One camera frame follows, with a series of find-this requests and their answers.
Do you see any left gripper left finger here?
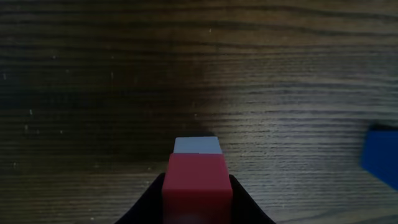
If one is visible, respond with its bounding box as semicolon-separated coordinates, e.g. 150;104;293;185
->
114;172;166;224

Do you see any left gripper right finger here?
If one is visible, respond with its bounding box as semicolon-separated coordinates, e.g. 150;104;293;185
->
229;174;277;224

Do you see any orange cube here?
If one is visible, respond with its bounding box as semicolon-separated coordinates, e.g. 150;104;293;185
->
161;152;233;224

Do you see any blue cube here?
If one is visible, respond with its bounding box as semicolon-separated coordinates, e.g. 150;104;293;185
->
360;128;398;192

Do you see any white cube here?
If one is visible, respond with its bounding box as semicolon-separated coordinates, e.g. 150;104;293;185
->
173;136;223;155

